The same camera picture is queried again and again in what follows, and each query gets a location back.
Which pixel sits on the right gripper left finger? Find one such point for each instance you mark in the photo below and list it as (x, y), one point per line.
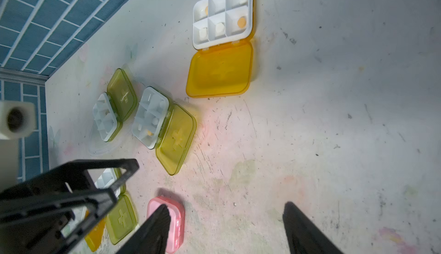
(152, 236)

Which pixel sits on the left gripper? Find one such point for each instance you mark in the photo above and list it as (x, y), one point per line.
(35, 223)

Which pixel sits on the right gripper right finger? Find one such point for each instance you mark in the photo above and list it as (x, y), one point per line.
(303, 236)

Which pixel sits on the pink pillbox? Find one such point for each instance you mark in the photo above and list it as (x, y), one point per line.
(177, 225)

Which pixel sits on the orange pillbox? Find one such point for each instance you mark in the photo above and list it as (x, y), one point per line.
(221, 34)
(94, 238)

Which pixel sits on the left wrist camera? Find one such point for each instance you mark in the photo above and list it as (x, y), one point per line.
(17, 121)

